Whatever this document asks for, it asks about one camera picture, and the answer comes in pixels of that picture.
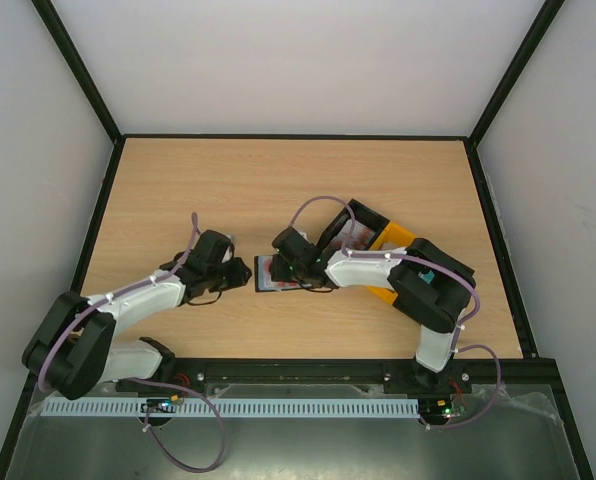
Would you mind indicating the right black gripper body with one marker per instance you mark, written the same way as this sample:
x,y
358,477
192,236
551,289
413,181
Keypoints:
x,y
282,265

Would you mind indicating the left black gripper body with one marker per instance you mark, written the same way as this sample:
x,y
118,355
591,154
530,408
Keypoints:
x,y
222,281

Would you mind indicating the red circle white card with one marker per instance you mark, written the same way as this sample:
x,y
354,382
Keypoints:
x,y
266,281

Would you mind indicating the black card holder wallet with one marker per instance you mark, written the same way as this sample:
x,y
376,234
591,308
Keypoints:
x,y
305,286

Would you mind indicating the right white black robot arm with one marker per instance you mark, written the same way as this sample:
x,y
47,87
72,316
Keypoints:
x,y
430,287

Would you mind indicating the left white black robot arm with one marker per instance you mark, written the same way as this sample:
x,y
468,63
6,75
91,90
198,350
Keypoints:
x,y
76,347

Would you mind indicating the red striped card in tray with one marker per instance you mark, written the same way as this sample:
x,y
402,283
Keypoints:
x,y
356,237

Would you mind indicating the teal card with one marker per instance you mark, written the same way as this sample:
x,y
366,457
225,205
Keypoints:
x,y
427,276

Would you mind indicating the black tray left compartment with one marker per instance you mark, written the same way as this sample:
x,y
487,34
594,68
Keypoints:
x,y
362,213

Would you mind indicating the yellow tray middle compartment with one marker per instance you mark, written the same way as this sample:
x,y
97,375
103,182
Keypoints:
x,y
392,236

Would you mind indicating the left controller board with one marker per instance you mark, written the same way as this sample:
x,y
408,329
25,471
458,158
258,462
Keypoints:
x,y
159,411

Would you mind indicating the controller board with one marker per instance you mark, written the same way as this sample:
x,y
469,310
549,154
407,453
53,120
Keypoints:
x,y
441,411
159,411

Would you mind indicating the right controller board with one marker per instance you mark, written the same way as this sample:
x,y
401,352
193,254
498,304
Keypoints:
x,y
441,411

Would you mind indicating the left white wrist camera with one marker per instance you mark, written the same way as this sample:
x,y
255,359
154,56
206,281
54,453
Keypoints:
x,y
229,252

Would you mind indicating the light blue slotted cable duct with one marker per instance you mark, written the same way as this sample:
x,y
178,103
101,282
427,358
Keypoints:
x,y
240,408

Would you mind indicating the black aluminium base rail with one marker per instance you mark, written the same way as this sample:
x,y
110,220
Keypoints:
x,y
390,376

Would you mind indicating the black frame post left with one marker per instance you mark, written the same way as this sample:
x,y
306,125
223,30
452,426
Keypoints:
x,y
67,48

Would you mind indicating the black frame post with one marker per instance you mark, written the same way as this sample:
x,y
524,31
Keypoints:
x,y
531,41
67,48

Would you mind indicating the black frame post right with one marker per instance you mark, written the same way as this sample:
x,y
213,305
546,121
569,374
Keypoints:
x,y
531,41

